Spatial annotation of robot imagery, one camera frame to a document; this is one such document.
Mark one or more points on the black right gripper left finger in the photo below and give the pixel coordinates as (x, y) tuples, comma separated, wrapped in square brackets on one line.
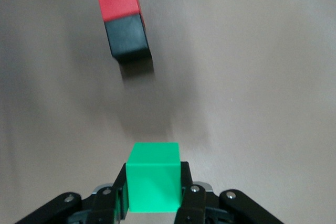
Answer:
[(105, 208)]

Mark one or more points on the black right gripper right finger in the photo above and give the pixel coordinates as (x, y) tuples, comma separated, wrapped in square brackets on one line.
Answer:
[(194, 205)]

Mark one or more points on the green cube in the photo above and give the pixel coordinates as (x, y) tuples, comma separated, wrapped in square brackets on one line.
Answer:
[(153, 182)]

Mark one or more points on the black cube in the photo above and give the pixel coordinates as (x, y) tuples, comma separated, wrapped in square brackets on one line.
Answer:
[(126, 37)]

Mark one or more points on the brown table mat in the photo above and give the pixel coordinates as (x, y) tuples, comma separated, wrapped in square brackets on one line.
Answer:
[(249, 77)]

